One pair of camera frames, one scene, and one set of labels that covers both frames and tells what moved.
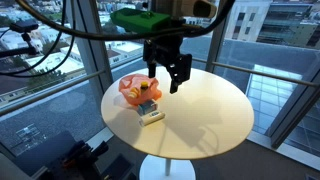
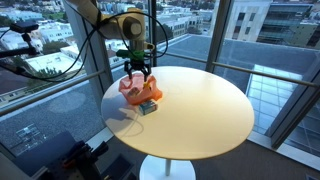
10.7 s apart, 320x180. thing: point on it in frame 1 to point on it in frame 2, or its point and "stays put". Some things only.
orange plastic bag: [135, 89] stays put
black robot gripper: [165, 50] to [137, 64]
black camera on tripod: [24, 26] stays put
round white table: [208, 114] stays put
